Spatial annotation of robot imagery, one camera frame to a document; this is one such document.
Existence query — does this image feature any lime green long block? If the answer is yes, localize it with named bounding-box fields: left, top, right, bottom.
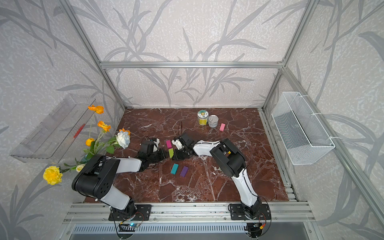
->
left=168, top=148, right=174, bottom=159

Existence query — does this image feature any magenta long block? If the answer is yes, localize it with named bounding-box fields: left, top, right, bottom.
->
left=166, top=140, right=173, bottom=149

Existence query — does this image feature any purple long block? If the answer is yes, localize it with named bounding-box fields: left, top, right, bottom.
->
left=180, top=166, right=189, bottom=177

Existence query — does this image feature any teal block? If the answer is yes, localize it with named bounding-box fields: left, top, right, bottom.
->
left=171, top=164, right=179, bottom=175

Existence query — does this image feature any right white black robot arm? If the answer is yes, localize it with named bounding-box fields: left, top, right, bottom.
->
left=171, top=135, right=262, bottom=220

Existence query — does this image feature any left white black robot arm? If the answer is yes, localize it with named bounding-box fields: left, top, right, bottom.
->
left=72, top=149, right=166, bottom=214

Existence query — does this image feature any yellow green labelled tin can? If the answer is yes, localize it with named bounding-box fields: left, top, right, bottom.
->
left=197, top=110, right=209, bottom=126

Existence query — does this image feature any silver tin can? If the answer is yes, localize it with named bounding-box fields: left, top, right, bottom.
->
left=208, top=115, right=219, bottom=128

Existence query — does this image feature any pink small block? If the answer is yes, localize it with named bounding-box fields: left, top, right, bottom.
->
left=220, top=123, right=226, bottom=132

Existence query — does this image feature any left circuit board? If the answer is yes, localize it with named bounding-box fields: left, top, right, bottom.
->
left=118, top=222, right=142, bottom=233

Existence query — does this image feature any circuit board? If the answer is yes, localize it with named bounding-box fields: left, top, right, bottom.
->
left=118, top=222, right=142, bottom=233
left=244, top=223, right=266, bottom=235

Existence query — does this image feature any flower bouquet in glass vase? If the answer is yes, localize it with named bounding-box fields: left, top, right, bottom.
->
left=43, top=118, right=131, bottom=186

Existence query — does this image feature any right circuit board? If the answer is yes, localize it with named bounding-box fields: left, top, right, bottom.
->
left=244, top=223, right=266, bottom=235

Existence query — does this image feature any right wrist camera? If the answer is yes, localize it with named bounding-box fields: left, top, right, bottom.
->
left=172, top=132, right=195, bottom=150

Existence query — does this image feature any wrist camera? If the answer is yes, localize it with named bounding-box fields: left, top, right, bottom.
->
left=172, top=132, right=195, bottom=150
left=138, top=138, right=160, bottom=159

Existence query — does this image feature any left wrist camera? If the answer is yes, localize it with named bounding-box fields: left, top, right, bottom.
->
left=138, top=138, right=160, bottom=159

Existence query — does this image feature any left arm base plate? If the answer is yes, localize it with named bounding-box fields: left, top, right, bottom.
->
left=109, top=204, right=152, bottom=222

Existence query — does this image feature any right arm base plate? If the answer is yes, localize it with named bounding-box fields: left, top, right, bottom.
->
left=228, top=204, right=272, bottom=221

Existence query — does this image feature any clear plastic wall shelf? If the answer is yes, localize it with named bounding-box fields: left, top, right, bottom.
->
left=10, top=94, right=96, bottom=164

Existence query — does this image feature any white wire basket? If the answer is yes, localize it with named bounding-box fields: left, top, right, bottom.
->
left=272, top=92, right=335, bottom=166

